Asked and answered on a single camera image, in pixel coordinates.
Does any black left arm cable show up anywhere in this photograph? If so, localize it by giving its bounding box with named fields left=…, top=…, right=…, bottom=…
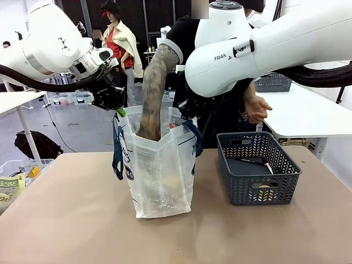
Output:
left=0, top=64, right=111, bottom=94

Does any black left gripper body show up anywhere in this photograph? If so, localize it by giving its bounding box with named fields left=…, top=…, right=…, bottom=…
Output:
left=87, top=65, right=128, bottom=111

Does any black right arm cable sleeve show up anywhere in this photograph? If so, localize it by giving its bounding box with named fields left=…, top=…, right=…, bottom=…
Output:
left=271, top=61, right=352, bottom=89

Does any person's tattooed right forearm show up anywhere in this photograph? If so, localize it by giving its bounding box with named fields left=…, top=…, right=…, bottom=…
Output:
left=139, top=43, right=180, bottom=124

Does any yellow green printed package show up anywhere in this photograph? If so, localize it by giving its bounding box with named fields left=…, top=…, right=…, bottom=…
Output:
left=0, top=173, right=27, bottom=216

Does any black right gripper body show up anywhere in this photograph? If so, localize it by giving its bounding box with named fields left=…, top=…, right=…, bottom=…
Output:
left=175, top=71, right=206, bottom=119

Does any person's left forearm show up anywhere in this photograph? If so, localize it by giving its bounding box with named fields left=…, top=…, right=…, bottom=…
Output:
left=243, top=81, right=258, bottom=103

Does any person in black t-shirt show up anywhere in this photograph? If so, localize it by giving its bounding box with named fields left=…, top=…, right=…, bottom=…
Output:
left=164, top=13, right=263, bottom=150

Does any grey plastic basket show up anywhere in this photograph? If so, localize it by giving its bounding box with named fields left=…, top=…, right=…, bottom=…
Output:
left=254, top=72, right=293, bottom=93
left=216, top=131, right=303, bottom=206

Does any translucent white shopping bag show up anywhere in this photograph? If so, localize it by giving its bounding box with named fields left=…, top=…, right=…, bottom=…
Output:
left=111, top=105, right=204, bottom=219

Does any black notebook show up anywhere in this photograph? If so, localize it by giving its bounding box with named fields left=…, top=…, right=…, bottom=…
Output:
left=225, top=157, right=272, bottom=177

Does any white side table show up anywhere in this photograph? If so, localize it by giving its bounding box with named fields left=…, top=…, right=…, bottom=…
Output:
left=255, top=81, right=352, bottom=139

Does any person's left hand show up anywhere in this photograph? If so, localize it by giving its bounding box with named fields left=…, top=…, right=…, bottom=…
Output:
left=244, top=94, right=273, bottom=125

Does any black backpack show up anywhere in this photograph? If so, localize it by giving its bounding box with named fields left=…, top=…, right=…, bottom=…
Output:
left=14, top=130, right=64, bottom=161

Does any black pen with white tip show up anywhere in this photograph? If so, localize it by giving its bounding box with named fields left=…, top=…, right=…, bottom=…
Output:
left=233, top=157, right=274, bottom=175

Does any tan round item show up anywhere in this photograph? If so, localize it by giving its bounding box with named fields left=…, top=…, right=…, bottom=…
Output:
left=252, top=182, right=279, bottom=199

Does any large clear plastic bin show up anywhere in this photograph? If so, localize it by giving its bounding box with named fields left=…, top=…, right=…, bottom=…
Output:
left=0, top=158, right=54, bottom=183

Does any clear storage bin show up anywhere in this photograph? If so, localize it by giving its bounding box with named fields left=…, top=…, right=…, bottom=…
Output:
left=47, top=92, right=74, bottom=106
left=72, top=93, right=94, bottom=106

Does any mannequin with cream jacket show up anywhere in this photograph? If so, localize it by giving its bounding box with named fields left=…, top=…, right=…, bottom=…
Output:
left=101, top=0, right=145, bottom=108

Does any black slanted pole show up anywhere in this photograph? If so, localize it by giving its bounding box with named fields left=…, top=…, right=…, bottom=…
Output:
left=336, top=85, right=346, bottom=105

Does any person's right hand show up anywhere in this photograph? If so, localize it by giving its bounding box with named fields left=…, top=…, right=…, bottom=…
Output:
left=136, top=117, right=162, bottom=142

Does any white table with white leg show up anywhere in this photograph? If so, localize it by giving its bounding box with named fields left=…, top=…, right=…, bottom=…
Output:
left=0, top=91, right=48, bottom=161

